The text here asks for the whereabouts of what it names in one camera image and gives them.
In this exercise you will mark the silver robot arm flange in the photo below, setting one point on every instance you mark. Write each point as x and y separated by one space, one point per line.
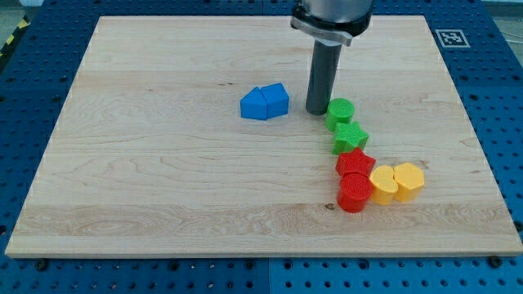
332 22

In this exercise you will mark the blue triangle block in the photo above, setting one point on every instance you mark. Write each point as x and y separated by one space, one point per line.
253 105

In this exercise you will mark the blue cube block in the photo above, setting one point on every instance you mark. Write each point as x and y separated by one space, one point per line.
277 99

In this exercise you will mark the wooden board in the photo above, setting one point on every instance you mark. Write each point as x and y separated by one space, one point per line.
150 158

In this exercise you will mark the green cylinder block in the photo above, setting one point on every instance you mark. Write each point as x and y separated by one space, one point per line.
340 110

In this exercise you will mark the green star block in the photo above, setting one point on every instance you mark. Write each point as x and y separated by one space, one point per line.
348 136

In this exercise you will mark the red star block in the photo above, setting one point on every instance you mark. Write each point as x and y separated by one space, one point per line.
356 161

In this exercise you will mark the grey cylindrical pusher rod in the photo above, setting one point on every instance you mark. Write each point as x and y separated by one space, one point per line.
322 75

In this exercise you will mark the red cylinder block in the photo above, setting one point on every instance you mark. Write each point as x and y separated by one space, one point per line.
354 192

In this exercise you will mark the yellow heart block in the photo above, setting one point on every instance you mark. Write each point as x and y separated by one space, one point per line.
384 185

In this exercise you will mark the yellow hexagon block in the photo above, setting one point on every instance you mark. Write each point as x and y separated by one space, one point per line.
410 180

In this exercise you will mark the white fiducial marker tag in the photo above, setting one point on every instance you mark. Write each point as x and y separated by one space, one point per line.
452 38

